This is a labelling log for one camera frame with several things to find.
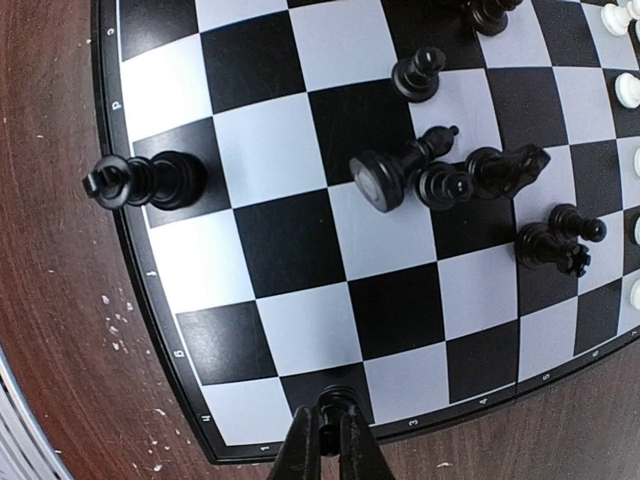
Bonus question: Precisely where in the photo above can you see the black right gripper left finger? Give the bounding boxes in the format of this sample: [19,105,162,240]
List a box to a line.
[269,406,321,480]

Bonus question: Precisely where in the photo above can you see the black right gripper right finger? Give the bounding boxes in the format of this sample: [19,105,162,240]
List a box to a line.
[339,405,395,480]

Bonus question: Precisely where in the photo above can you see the black rook piece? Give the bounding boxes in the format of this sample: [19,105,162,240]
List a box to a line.
[317,385,359,457]

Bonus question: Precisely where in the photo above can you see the black king piece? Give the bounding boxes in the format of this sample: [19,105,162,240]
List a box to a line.
[82,151,208,211]

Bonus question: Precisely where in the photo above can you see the pile of black chess pieces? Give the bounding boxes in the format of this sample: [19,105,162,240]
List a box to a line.
[334,1,615,282]

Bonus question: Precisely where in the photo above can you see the black and white chessboard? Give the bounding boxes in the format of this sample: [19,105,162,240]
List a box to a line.
[91,1,639,464]

